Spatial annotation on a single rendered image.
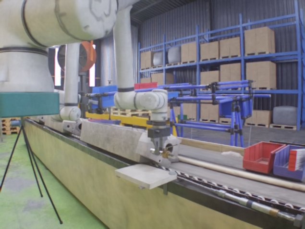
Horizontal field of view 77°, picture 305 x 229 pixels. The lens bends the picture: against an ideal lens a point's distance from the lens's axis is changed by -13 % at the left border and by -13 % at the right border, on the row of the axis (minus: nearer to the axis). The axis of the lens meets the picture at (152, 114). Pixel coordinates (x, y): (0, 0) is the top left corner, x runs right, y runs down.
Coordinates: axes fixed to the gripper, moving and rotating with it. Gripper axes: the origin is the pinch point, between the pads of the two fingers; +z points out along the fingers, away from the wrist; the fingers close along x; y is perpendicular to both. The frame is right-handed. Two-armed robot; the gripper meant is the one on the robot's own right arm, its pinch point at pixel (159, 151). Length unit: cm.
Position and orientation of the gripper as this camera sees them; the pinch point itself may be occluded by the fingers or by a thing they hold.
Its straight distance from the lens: 122.1
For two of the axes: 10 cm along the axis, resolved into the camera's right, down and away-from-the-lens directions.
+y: 6.5, 0.5, -7.6
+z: 0.0, 10.0, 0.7
